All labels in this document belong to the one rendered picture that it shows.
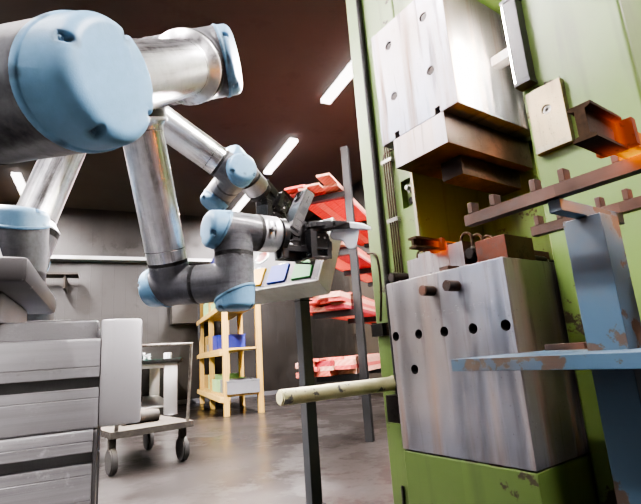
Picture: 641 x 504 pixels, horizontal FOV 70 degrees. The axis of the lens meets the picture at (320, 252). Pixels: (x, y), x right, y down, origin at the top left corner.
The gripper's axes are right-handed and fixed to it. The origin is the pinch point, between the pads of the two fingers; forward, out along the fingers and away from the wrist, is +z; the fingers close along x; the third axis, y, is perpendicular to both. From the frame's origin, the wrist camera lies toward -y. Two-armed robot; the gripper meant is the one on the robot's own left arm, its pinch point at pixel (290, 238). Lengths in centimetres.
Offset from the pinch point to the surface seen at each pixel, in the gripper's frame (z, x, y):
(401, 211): 17.5, -29.4, 20.4
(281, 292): 13.4, 9.1, -10.5
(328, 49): 81, 101, 353
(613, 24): -20, -95, 25
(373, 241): 26.7, -15.3, 17.8
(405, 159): -4.5, -39.1, 18.5
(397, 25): -28, -42, 56
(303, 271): 9.5, -0.9, -6.4
